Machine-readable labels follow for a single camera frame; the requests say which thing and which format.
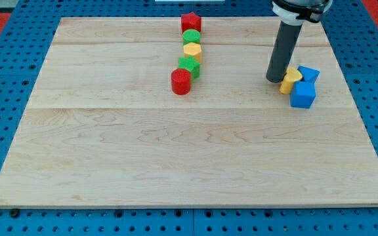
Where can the blue cube block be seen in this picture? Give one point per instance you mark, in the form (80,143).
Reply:
(302,95)

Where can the red cylinder block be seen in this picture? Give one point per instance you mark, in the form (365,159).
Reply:
(181,81)

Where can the green star block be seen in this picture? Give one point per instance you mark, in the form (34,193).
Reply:
(191,65)

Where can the yellow hexagon block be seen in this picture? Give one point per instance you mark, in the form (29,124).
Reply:
(193,49)

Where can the green cylinder block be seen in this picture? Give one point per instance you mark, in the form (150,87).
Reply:
(191,36)

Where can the wooden board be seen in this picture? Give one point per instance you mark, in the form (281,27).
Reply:
(103,129)

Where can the red star block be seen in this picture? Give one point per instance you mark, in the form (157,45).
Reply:
(190,21)

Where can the yellow crescent block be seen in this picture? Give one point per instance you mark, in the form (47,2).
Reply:
(291,76)

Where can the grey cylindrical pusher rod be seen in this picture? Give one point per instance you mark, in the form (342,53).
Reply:
(284,45)

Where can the small blue block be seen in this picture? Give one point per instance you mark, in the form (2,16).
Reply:
(309,74)

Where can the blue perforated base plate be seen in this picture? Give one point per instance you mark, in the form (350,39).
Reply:
(24,42)

